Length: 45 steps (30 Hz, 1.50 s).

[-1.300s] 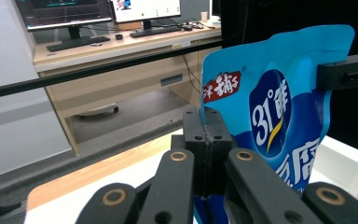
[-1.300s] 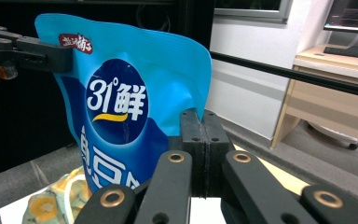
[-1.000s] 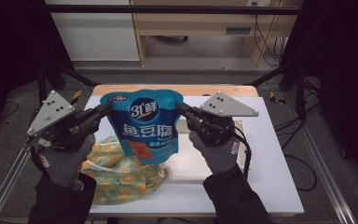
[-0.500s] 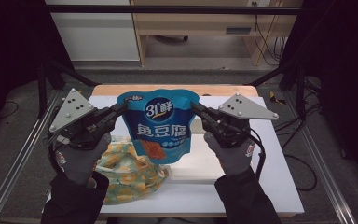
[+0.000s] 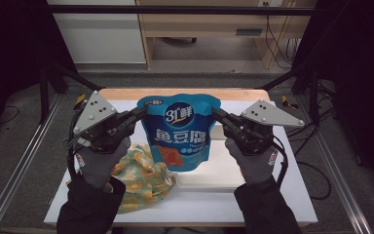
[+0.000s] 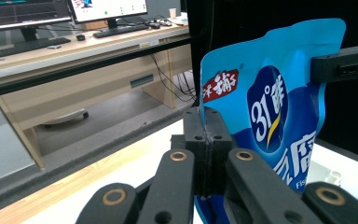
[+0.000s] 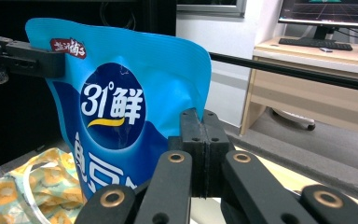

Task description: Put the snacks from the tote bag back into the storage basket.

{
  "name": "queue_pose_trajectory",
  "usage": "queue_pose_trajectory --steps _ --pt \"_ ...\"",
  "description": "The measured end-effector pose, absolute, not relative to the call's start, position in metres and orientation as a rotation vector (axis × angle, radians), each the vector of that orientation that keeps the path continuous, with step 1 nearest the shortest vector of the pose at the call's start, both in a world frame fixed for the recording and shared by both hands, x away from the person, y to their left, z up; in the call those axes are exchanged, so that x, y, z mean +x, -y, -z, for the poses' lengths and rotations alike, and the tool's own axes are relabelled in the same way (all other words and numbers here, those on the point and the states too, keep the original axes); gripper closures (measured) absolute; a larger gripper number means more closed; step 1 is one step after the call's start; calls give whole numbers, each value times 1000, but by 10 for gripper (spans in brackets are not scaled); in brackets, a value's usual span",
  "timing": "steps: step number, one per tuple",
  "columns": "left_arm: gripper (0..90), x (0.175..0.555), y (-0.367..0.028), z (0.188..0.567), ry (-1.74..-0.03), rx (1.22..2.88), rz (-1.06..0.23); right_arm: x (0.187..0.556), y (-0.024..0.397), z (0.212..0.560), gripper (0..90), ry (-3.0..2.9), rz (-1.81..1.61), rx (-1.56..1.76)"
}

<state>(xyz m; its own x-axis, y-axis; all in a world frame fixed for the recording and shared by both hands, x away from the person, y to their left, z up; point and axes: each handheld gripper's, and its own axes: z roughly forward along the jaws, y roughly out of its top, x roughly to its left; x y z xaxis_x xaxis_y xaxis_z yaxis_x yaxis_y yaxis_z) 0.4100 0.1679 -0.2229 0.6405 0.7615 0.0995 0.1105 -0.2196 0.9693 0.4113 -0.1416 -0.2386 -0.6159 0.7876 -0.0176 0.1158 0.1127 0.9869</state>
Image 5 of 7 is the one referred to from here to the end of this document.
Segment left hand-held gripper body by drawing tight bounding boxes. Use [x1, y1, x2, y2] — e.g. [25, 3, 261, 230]
[72, 90, 136, 155]

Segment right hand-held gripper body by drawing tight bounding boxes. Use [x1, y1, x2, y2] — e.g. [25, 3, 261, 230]
[222, 98, 306, 156]

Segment blue snack packet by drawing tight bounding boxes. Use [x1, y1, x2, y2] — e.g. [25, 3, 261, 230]
[136, 93, 222, 173]

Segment orange print teal bag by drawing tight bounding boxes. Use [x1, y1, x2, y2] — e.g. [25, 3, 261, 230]
[65, 142, 178, 215]

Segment person's right hand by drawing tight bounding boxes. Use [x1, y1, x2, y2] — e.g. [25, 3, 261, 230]
[224, 137, 281, 187]

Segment person's left hand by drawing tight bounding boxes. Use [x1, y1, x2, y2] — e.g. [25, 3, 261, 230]
[74, 136, 132, 193]

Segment yellow black tape marker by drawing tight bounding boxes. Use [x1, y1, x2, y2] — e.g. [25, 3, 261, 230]
[280, 95, 300, 110]
[73, 93, 88, 111]

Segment white plastic tray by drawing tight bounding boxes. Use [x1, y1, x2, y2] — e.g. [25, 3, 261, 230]
[173, 124, 249, 193]

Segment black metal stand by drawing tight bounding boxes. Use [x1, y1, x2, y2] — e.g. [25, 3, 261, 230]
[256, 62, 322, 128]
[38, 61, 106, 125]

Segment white cabinet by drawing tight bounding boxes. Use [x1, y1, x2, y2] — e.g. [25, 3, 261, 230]
[47, 0, 147, 64]

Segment black chair base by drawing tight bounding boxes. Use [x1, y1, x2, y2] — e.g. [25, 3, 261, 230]
[160, 36, 198, 45]

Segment wooden desk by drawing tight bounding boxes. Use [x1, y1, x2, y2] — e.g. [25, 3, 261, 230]
[135, 0, 318, 70]

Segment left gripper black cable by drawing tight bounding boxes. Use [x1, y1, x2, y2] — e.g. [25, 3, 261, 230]
[65, 101, 89, 179]

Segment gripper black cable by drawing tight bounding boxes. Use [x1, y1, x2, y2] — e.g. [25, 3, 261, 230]
[272, 136, 289, 189]
[65, 101, 89, 179]

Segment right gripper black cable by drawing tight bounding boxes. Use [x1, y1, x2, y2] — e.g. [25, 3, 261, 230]
[272, 136, 289, 189]

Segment black cables under desk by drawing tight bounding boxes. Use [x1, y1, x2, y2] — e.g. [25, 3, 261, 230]
[264, 3, 301, 70]

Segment thin black floor cable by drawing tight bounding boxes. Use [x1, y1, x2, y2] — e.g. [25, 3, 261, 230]
[0, 105, 21, 125]

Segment aluminium rail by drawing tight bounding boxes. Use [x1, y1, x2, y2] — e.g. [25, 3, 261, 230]
[296, 94, 374, 234]
[0, 92, 65, 234]

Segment black floor cable loop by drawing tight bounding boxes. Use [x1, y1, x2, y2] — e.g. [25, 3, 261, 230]
[296, 160, 333, 201]

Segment black horizontal frame bar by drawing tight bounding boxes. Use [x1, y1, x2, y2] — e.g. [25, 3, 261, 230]
[47, 4, 318, 17]

